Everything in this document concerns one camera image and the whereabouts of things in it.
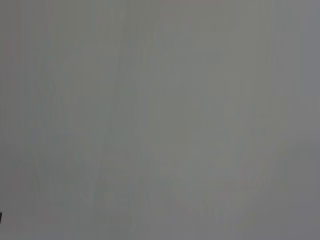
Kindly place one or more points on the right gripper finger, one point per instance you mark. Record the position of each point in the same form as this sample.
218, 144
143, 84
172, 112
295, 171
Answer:
0, 218

